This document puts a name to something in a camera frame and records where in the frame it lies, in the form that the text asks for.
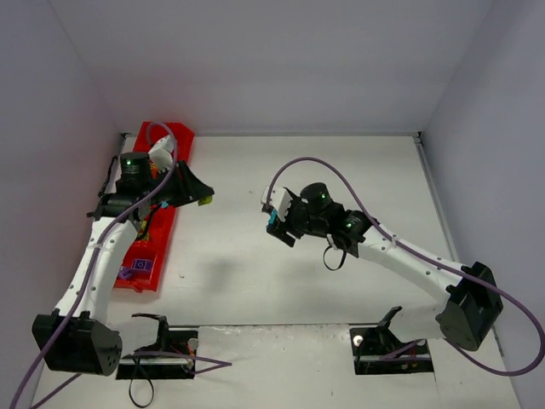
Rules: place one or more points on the small purple lego in bin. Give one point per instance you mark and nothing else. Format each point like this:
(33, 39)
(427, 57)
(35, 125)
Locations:
(125, 273)

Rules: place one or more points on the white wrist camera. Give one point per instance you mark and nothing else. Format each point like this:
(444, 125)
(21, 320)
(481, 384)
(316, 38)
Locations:
(276, 202)
(161, 153)

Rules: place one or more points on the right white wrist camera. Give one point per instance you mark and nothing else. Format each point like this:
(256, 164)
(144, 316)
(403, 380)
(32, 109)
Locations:
(276, 202)

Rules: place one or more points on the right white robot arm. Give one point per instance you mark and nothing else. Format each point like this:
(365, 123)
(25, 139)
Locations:
(462, 311)

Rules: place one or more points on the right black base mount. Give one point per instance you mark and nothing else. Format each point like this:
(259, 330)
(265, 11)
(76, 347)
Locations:
(377, 351)

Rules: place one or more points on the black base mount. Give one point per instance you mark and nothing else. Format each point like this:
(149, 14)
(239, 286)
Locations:
(153, 349)
(377, 351)

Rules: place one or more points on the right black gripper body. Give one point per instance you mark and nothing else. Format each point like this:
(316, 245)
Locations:
(282, 233)

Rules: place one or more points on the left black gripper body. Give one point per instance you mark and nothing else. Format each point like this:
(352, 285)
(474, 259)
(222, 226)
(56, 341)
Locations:
(182, 181)

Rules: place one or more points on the red divided plastic bin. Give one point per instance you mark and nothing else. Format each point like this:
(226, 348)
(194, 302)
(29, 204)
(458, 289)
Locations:
(155, 245)

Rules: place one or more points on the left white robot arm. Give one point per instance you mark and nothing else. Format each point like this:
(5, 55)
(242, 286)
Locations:
(75, 336)

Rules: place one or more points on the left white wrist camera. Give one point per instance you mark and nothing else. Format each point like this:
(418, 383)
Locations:
(161, 153)

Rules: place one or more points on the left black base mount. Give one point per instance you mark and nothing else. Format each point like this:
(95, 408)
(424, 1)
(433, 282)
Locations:
(153, 349)

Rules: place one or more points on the small green lego block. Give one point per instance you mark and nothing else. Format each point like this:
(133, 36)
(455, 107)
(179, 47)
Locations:
(205, 201)

